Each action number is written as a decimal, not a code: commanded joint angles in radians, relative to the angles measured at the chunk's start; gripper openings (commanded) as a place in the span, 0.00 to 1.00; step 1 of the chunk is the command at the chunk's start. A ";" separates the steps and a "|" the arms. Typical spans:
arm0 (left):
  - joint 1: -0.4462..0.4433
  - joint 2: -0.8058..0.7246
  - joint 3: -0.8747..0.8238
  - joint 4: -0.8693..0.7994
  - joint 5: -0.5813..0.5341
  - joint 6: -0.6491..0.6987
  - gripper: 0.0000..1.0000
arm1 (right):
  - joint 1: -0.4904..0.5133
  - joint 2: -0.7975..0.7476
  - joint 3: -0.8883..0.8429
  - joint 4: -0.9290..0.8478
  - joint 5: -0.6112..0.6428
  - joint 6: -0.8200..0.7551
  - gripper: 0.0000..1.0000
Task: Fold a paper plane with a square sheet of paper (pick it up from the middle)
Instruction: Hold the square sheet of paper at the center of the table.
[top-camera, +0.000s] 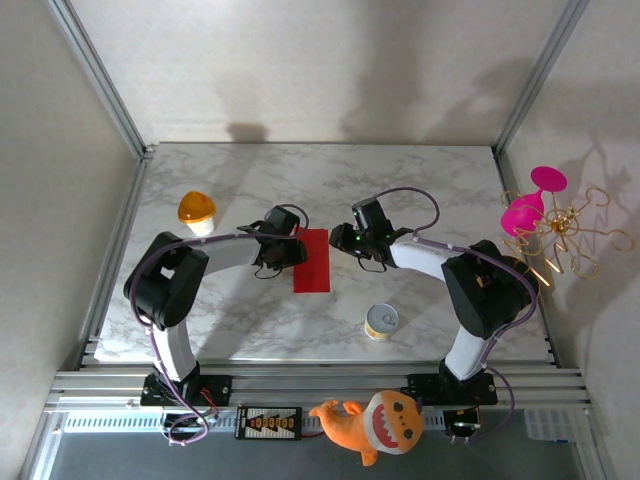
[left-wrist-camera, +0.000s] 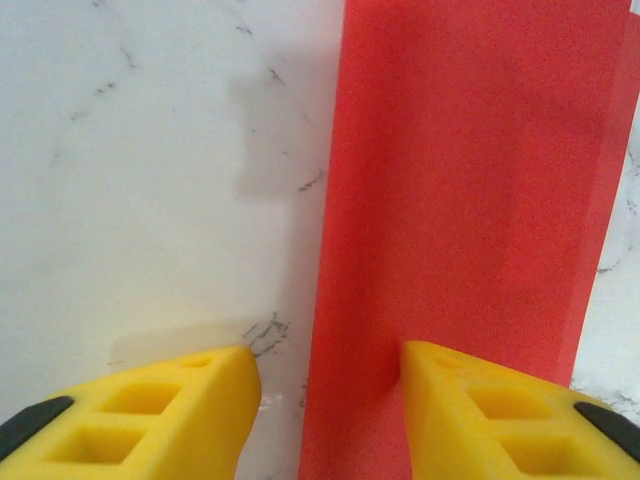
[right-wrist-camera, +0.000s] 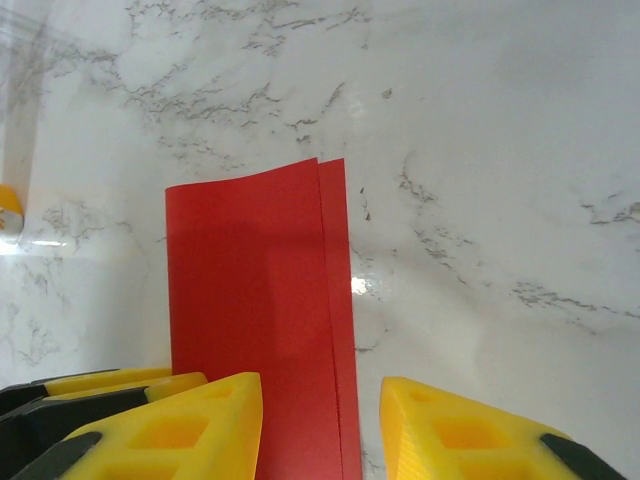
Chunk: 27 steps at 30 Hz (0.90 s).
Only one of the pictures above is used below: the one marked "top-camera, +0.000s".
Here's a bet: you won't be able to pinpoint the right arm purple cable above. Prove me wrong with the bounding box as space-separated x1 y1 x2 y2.
372 186 540 445

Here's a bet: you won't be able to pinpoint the orange shark plush toy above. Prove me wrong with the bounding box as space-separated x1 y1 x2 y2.
308 389 425 467

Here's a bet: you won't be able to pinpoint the aluminium frame post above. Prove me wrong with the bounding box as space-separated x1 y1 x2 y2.
493 0 592 154
47 0 156 160

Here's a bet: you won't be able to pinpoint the white cup orange domed lid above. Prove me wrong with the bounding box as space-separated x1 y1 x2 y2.
177 190 218 237

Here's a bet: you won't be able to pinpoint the grey slotted cable duct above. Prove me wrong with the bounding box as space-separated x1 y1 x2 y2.
62 409 449 435

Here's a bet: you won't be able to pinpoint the tin can with pull tab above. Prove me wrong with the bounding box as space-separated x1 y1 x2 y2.
364 303 401 342

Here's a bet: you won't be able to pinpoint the gold wire holder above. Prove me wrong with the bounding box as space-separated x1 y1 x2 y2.
501 187 636 289

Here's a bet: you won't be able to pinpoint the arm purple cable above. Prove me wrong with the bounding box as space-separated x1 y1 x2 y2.
128 203 310 448
372 186 540 445

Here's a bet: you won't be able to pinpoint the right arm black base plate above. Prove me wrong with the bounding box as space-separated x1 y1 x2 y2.
401 372 499 406

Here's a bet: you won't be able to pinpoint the pink plastic wine glass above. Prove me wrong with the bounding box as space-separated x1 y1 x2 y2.
501 165 569 239

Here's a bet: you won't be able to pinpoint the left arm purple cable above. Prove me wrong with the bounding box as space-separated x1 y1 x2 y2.
128 203 310 448

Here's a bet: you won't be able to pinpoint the black gold round base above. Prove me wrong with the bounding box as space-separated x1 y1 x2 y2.
499 253 542 296

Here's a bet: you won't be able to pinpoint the red paper sheet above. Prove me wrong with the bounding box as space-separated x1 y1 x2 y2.
293 228 332 294

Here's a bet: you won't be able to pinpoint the small black electronics box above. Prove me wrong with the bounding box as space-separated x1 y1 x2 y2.
162 412 211 437
447 407 484 441

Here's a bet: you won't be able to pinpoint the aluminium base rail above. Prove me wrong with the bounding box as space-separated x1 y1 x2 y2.
44 368 594 414

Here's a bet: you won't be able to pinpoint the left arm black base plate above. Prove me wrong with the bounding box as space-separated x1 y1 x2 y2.
140 373 234 407

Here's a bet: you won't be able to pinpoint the red black wire pair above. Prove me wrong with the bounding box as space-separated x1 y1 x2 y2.
198 387 221 416

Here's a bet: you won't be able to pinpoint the black board yellow connectors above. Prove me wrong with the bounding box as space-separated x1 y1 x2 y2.
234 405 304 442

